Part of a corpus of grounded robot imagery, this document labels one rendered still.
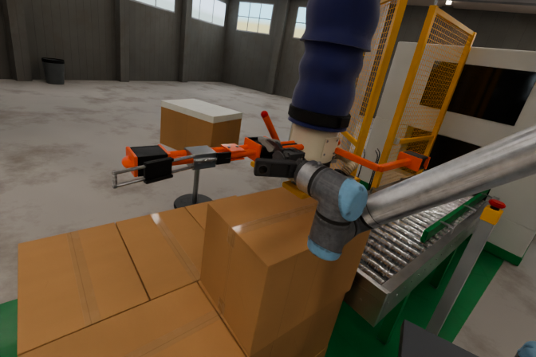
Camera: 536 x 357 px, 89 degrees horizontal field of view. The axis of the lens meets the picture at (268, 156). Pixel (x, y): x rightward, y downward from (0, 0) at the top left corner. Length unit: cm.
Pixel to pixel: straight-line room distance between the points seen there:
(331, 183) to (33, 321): 113
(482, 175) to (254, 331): 81
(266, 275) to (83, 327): 69
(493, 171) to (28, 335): 141
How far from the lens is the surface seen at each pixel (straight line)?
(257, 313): 103
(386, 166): 98
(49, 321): 136
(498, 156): 71
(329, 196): 66
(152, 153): 71
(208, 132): 229
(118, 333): 126
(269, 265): 89
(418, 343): 117
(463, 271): 195
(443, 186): 72
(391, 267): 181
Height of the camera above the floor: 153
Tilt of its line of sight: 20 degrees down
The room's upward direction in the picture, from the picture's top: 10 degrees clockwise
